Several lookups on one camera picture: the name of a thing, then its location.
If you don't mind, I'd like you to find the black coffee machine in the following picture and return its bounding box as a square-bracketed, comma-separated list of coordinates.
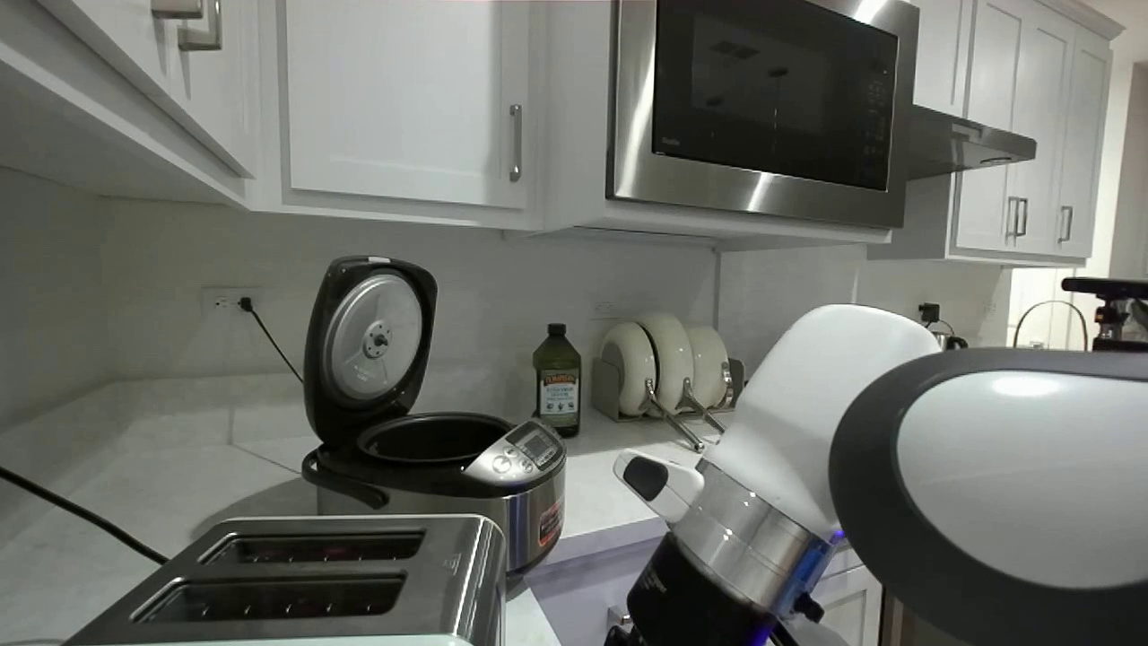
[1060, 274, 1148, 360]

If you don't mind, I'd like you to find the black toaster power cable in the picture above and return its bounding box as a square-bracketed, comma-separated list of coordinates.
[0, 462, 172, 566]

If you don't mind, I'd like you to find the basket with wire handle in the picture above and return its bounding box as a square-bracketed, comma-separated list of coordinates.
[1008, 294, 1096, 357]

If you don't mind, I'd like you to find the silver two-slot toaster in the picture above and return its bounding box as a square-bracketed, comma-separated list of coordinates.
[66, 512, 513, 646]

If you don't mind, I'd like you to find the white wall outlet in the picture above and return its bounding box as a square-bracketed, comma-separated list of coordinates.
[199, 284, 262, 320]

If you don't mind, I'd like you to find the white corner wall cabinet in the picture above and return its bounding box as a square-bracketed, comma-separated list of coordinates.
[0, 0, 262, 210]

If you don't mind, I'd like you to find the black and silver rice cooker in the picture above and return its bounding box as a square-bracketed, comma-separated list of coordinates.
[297, 250, 569, 578]

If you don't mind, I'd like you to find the white single-door wall cabinet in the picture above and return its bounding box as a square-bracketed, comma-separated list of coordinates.
[247, 0, 543, 232]

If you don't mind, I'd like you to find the stainless steel microwave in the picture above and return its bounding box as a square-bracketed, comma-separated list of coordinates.
[608, 0, 921, 232]

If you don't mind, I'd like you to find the wire dish rack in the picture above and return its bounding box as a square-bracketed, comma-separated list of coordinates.
[627, 357, 749, 454]

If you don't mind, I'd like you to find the black rice cooker cord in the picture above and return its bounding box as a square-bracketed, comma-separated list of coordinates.
[235, 294, 310, 388]

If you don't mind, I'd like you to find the stainless range hood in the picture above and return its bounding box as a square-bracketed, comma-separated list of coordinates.
[904, 104, 1042, 186]

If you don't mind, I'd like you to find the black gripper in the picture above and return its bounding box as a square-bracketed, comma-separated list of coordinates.
[622, 531, 803, 646]

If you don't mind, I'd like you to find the dark green glass bottle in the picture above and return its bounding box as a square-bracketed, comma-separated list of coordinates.
[532, 320, 586, 443]

